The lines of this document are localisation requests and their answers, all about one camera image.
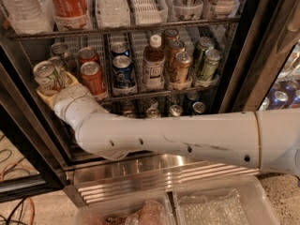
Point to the tall striped can top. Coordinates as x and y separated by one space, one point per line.
186 10

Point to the orange soda bottle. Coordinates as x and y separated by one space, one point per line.
71 15

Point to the brown soda can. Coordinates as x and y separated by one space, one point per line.
168 35
180 67
174 46

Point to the clear water bottle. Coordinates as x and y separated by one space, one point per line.
30 16
112 13

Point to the rear brown soda can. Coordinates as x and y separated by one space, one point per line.
168 35

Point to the front green soda can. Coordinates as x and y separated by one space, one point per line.
210 64

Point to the clear bin with bubble wrap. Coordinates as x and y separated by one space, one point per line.
232 200

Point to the bottom shelf orange can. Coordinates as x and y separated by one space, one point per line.
129 113

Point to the tea bottle white cap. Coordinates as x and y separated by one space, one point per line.
153 61

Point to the clear water bottle left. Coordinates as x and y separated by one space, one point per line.
30 16

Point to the white plastic shelf tray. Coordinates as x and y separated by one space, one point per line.
149 11

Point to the clear water bottle middle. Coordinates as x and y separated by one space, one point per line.
112 13

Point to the blue pepsi can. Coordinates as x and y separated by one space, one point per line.
123 72
119 48

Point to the top wire shelf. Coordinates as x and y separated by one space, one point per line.
10 34

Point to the front blue pepsi can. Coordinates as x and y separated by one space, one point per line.
123 72

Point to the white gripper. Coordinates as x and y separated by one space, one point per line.
69 97

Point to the middle brown soda can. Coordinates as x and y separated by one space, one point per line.
174 46

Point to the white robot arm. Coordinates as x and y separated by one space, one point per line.
264 140

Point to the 7up can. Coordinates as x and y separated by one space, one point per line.
61 49
51 78
58 61

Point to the sliding glass fridge door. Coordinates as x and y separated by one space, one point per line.
266 35

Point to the bottom shelf green can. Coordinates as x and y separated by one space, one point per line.
175 110

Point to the white labelled bottle top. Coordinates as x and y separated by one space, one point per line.
217 9

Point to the rear blue pepsi can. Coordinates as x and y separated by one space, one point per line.
119 48

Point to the rear red cola can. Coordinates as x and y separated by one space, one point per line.
88 54

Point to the front brown soda can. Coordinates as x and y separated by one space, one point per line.
180 67

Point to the red cola can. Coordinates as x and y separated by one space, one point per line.
93 78
88 54

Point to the front red cola can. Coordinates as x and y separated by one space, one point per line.
93 78

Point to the middle wire shelf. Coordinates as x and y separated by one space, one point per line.
163 93

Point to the rear green soda can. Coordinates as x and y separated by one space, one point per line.
201 46

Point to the bottom shelf blue can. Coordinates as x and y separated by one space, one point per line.
198 108

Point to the wire shelf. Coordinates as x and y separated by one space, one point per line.
10 34
163 93

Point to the green soda can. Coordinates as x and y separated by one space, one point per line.
201 46
210 64

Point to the clear bin with pink contents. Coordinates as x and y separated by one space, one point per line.
141 208

